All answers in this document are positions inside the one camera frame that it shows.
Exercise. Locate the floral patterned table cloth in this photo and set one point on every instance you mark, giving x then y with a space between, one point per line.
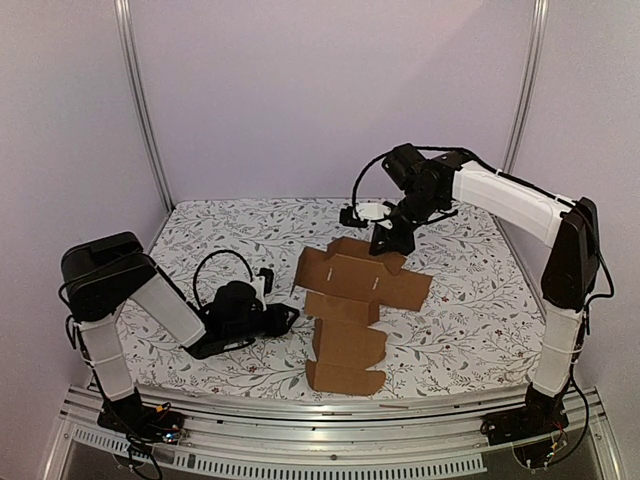
455 316

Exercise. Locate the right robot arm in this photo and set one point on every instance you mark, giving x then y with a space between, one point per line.
568 231

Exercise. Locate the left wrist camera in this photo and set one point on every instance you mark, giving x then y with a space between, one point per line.
263 284

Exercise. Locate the brown cardboard box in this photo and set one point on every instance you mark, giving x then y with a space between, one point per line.
345 289

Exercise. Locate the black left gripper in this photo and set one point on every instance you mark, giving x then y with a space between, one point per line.
278 313

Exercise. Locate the aluminium frame post left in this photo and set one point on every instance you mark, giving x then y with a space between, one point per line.
126 33

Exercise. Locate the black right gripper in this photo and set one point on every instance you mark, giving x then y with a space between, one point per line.
393 230

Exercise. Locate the aluminium front rail base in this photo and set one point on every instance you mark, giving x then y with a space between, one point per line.
230 437

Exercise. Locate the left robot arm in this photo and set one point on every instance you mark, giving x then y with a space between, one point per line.
101 276

